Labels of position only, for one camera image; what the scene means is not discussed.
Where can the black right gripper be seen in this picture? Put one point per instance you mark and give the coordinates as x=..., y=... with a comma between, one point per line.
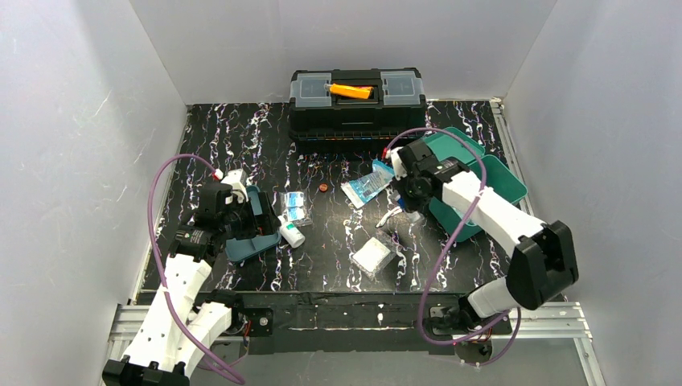
x=404, y=194

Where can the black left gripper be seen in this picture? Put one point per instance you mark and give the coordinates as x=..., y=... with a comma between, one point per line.
x=258, y=218

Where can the white medicine bottle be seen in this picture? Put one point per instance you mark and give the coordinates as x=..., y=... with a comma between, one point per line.
x=290, y=233

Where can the white bandage roll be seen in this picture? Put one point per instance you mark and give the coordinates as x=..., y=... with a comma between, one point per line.
x=410, y=215

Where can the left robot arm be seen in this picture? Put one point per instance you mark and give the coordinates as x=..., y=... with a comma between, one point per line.
x=175, y=335

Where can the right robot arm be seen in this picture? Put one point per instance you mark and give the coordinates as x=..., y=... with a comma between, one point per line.
x=543, y=260

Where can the green medicine box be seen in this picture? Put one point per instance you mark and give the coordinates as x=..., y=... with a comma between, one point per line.
x=499, y=177

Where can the dark teal divider tray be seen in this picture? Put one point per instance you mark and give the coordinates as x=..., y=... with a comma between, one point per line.
x=240, y=250

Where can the tweezers in plastic wrap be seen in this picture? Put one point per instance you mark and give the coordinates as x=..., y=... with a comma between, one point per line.
x=388, y=215

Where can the large blue white packet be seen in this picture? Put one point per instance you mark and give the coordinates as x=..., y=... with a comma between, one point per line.
x=362, y=190

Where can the clear zip bag white pad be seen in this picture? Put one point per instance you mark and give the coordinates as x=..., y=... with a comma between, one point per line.
x=375, y=254

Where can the black toolbox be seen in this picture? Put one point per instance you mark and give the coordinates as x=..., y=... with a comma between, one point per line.
x=397, y=103

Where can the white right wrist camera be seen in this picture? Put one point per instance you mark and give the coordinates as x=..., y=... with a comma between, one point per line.
x=397, y=164

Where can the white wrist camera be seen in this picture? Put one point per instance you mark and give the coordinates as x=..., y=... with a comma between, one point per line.
x=397, y=164
x=237, y=180

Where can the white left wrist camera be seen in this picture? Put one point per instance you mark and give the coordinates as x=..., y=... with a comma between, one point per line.
x=237, y=180

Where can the orange toolbox handle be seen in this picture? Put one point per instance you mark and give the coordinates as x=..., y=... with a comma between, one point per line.
x=353, y=92

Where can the aluminium rail frame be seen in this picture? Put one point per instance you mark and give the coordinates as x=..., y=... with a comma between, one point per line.
x=317, y=319

